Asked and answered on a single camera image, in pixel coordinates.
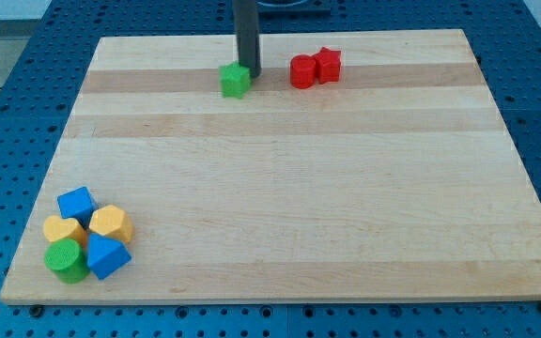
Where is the green star block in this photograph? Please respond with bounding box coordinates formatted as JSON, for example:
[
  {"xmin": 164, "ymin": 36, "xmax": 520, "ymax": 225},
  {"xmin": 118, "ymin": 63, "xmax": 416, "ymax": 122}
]
[{"xmin": 219, "ymin": 62, "xmax": 251, "ymax": 99}]

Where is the red cylinder block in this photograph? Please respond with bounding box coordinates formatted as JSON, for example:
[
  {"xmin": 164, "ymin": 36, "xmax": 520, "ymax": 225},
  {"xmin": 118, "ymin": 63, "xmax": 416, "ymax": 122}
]
[{"xmin": 290, "ymin": 54, "xmax": 317, "ymax": 89}]

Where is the red star block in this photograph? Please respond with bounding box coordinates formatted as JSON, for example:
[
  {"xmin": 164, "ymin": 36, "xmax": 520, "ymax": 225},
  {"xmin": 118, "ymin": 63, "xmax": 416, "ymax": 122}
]
[{"xmin": 313, "ymin": 47, "xmax": 341, "ymax": 85}]

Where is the light wooden board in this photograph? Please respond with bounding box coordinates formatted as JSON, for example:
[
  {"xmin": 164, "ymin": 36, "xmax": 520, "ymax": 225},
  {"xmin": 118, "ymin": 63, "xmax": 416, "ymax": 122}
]
[{"xmin": 0, "ymin": 29, "xmax": 541, "ymax": 305}]

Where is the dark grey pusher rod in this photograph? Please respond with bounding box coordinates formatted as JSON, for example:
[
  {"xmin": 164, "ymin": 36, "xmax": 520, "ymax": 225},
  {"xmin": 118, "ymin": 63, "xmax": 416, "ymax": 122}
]
[{"xmin": 232, "ymin": 0, "xmax": 261, "ymax": 79}]

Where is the yellow hexagon block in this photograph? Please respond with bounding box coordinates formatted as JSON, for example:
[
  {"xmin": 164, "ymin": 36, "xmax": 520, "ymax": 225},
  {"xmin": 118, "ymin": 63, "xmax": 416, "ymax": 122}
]
[{"xmin": 89, "ymin": 205, "xmax": 134, "ymax": 244}]

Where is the blue triangle block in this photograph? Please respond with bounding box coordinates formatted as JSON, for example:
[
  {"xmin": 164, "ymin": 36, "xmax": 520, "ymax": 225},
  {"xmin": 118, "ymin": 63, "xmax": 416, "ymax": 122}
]
[{"xmin": 87, "ymin": 233, "xmax": 131, "ymax": 280}]

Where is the blue cube block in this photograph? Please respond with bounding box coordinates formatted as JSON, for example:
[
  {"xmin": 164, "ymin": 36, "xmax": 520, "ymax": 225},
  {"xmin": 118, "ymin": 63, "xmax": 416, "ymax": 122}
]
[{"xmin": 57, "ymin": 186, "xmax": 98, "ymax": 229}]

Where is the green cylinder block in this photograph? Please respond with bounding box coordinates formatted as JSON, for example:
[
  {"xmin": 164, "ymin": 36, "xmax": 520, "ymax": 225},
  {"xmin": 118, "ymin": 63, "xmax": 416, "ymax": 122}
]
[{"xmin": 44, "ymin": 238, "xmax": 90, "ymax": 284}]

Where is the yellow heart block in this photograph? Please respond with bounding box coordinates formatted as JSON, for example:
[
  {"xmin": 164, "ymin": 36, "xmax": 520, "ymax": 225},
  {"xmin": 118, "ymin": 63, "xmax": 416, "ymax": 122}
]
[{"xmin": 43, "ymin": 215, "xmax": 88, "ymax": 248}]

